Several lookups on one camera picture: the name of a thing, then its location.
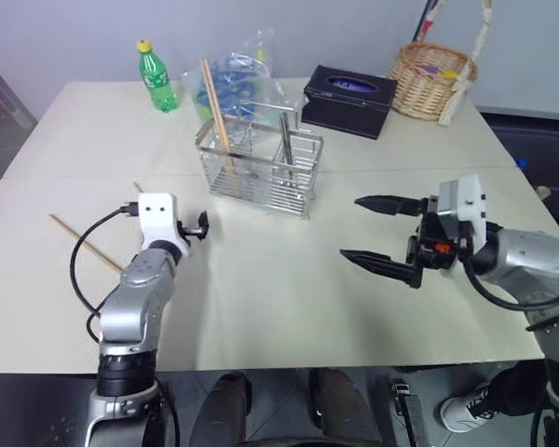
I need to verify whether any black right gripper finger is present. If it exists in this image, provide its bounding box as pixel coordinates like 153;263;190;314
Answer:
339;248;423;291
353;194;426;219

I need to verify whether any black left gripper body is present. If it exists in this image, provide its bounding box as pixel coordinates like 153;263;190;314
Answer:
175;221;200;244

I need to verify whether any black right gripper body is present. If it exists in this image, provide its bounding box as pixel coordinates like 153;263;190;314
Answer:
405;196;472;287

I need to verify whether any metal spoon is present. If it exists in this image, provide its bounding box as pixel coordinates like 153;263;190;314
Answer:
279;112;296;168

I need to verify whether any wooden chopstick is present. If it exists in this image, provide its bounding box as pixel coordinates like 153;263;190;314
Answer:
198;58;237;188
48;213;125;273
203;57;239;185

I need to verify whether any black tissue box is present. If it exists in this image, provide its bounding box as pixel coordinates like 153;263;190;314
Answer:
298;64;399;142

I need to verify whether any dark rounded shape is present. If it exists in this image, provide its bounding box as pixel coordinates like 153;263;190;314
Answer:
192;372;253;447
308;367;384;447

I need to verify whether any clear plastic bag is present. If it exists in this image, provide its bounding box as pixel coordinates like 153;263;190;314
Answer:
181;28;300;143

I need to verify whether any green bottle with yellow cap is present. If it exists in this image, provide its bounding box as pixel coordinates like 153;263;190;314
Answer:
135;38;180;115

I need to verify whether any black trouser leg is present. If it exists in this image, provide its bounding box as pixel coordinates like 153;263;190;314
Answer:
485;361;550;418

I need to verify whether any white sneaker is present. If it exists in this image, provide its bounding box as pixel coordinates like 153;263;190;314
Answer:
439;381;500;435

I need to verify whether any black pole with flag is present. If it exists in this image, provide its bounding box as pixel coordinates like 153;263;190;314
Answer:
411;0;449;46

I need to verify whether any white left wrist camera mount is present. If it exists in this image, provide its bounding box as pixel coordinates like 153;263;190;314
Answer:
137;191;191;260

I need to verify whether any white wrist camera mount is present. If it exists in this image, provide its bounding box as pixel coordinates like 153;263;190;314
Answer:
436;173;491;248
137;191;191;260

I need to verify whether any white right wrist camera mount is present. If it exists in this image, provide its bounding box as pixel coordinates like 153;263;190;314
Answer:
436;173;491;248

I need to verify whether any silver wire basket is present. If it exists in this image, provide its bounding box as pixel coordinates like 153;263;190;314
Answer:
195;110;325;222

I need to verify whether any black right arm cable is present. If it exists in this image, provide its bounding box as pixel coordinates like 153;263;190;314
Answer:
462;258;559;332

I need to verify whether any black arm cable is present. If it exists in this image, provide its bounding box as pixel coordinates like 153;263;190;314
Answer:
462;258;559;332
70;201;141;345

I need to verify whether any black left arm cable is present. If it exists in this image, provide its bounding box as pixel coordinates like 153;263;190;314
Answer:
70;201;141;345

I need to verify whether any wicker basket with handle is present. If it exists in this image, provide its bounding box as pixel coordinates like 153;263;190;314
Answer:
385;0;496;127

